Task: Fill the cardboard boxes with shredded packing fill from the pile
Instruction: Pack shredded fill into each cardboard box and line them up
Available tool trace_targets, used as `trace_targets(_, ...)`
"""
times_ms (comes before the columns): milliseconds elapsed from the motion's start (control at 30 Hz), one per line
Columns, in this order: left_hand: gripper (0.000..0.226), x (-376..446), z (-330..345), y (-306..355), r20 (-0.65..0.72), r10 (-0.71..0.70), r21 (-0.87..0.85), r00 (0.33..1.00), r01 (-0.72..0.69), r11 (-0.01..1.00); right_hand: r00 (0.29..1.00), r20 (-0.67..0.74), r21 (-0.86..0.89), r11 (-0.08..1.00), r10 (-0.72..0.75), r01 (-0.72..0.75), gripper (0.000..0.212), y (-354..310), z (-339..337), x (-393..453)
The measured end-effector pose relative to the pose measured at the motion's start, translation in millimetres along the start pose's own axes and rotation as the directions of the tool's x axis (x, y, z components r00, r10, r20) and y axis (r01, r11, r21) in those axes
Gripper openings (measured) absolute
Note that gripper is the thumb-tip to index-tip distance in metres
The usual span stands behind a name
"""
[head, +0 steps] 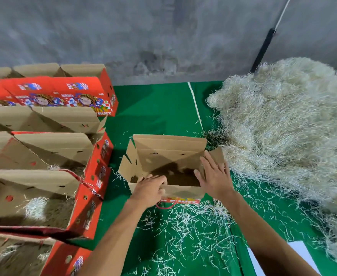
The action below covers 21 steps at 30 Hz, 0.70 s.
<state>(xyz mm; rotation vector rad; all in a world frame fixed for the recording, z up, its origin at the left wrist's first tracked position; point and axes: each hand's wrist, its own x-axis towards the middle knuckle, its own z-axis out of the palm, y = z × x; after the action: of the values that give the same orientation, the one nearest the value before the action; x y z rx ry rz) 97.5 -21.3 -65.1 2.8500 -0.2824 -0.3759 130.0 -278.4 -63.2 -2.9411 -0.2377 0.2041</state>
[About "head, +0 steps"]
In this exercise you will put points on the person's right hand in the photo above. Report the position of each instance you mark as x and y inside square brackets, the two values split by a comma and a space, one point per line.
[215, 181]

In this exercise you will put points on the person's left hand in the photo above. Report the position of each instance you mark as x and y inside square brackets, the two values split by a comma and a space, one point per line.
[148, 191]

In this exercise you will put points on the pile of shredded paper filler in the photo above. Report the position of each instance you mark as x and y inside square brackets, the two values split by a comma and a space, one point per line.
[283, 123]

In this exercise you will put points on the group of red fruit boxes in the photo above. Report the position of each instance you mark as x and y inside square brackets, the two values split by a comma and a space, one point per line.
[53, 86]

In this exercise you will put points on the person's left forearm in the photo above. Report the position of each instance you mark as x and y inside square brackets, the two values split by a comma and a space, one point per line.
[117, 241]

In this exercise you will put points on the person's right forearm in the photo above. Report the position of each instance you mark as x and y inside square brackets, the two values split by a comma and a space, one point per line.
[266, 238]

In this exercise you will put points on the white printed paper sheet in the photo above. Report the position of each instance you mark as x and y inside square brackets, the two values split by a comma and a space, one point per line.
[303, 255]

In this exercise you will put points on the white pole with black grip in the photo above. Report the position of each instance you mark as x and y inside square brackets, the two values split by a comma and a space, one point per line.
[263, 48]

